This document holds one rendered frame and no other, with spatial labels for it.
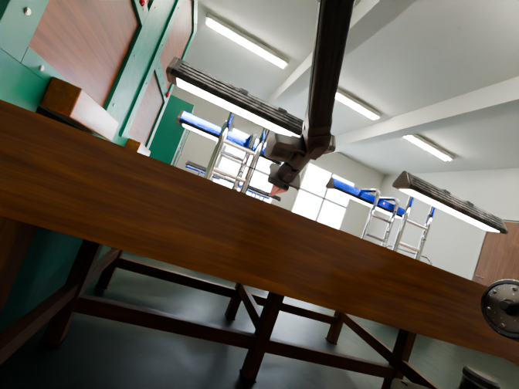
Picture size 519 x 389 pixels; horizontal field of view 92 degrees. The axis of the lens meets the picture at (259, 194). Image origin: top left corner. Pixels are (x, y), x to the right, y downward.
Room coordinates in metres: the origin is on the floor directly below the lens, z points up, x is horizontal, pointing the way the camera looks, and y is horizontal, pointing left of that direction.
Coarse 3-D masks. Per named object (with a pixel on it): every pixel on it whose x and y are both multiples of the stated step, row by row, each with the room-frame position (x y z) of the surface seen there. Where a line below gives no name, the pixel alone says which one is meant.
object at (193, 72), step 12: (180, 60) 0.77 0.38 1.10; (168, 72) 0.74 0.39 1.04; (180, 72) 0.75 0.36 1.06; (192, 72) 0.77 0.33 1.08; (204, 72) 0.79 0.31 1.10; (192, 84) 0.76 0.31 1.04; (204, 84) 0.77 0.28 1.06; (216, 84) 0.79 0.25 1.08; (228, 84) 0.81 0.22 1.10; (216, 96) 0.79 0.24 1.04; (228, 96) 0.79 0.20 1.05; (240, 96) 0.81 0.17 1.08; (252, 96) 0.83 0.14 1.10; (240, 108) 0.81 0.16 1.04; (252, 108) 0.81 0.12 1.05; (264, 108) 0.83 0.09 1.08; (276, 108) 0.86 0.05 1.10; (276, 120) 0.83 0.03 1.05; (288, 120) 0.85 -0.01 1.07; (300, 120) 0.88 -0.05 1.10; (300, 132) 0.86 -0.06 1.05
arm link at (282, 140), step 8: (280, 136) 0.63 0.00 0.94; (288, 136) 0.64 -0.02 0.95; (296, 136) 0.66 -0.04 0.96; (272, 144) 0.64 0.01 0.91; (280, 144) 0.62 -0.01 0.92; (288, 144) 0.63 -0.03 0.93; (296, 144) 0.64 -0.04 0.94; (304, 144) 0.65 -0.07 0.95; (320, 144) 0.60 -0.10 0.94; (264, 152) 0.68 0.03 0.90; (272, 152) 0.63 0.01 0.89; (280, 152) 0.64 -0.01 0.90; (288, 152) 0.65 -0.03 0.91; (304, 152) 0.64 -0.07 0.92; (312, 152) 0.61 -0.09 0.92; (320, 152) 0.61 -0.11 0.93; (280, 160) 0.66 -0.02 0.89; (288, 160) 0.66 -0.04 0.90
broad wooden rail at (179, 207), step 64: (0, 128) 0.42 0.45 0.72; (64, 128) 0.44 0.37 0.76; (0, 192) 0.43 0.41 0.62; (64, 192) 0.45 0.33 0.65; (128, 192) 0.48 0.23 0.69; (192, 192) 0.51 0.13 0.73; (192, 256) 0.52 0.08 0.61; (256, 256) 0.55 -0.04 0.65; (320, 256) 0.59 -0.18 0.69; (384, 256) 0.63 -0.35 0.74; (384, 320) 0.65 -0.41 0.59; (448, 320) 0.70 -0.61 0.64
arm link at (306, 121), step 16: (320, 0) 0.38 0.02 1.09; (336, 0) 0.36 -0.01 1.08; (352, 0) 0.36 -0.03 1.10; (320, 16) 0.39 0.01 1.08; (336, 16) 0.38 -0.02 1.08; (320, 32) 0.41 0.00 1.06; (336, 32) 0.40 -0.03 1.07; (320, 48) 0.43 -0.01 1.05; (336, 48) 0.42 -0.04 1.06; (320, 64) 0.45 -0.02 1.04; (336, 64) 0.45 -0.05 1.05; (320, 80) 0.48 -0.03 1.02; (336, 80) 0.48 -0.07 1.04; (320, 96) 0.51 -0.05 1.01; (320, 112) 0.54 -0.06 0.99; (304, 128) 0.63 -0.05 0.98; (320, 128) 0.57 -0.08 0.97
